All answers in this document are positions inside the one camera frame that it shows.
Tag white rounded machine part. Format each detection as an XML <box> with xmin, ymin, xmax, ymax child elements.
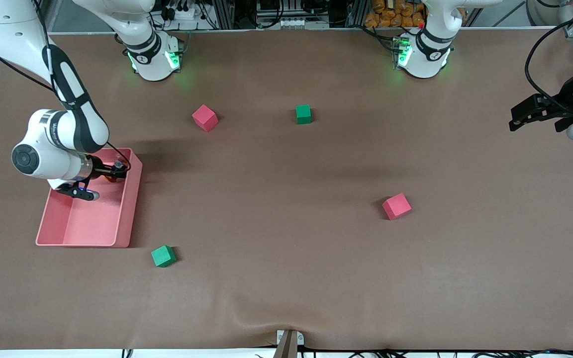
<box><xmin>525</xmin><ymin>0</ymin><xmax>568</xmax><ymax>26</ymax></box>

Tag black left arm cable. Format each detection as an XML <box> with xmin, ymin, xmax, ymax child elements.
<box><xmin>524</xmin><ymin>9</ymin><xmax>573</xmax><ymax>116</ymax></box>

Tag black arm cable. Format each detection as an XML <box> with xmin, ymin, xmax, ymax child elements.
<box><xmin>0</xmin><ymin>0</ymin><xmax>132</xmax><ymax>172</ymax></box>
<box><xmin>524</xmin><ymin>9</ymin><xmax>573</xmax><ymax>116</ymax></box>

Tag brown table cover mat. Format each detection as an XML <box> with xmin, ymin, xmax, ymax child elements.
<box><xmin>0</xmin><ymin>27</ymin><xmax>573</xmax><ymax>351</ymax></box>

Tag pink plastic tray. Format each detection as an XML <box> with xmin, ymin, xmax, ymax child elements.
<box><xmin>35</xmin><ymin>148</ymin><xmax>143</xmax><ymax>248</ymax></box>

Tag white power strip with plugs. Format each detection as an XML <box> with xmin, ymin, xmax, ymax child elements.
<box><xmin>160</xmin><ymin>0</ymin><xmax>208</xmax><ymax>21</ymax></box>

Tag orange snack bags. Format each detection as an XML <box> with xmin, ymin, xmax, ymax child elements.
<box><xmin>364</xmin><ymin>0</ymin><xmax>426</xmax><ymax>29</ymax></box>

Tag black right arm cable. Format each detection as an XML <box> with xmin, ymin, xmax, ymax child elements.
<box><xmin>0</xmin><ymin>0</ymin><xmax>132</xmax><ymax>172</ymax></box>

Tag white terminal strip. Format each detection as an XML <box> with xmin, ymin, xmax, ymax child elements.
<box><xmin>262</xmin><ymin>16</ymin><xmax>313</xmax><ymax>29</ymax></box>

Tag silver metal table bracket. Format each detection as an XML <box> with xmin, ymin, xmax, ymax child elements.
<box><xmin>277</xmin><ymin>330</ymin><xmax>305</xmax><ymax>346</ymax></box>

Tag pink foam cube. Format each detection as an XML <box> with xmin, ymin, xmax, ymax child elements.
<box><xmin>382</xmin><ymin>193</ymin><xmax>412</xmax><ymax>221</ymax></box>
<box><xmin>191</xmin><ymin>104</ymin><xmax>219</xmax><ymax>133</ymax></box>

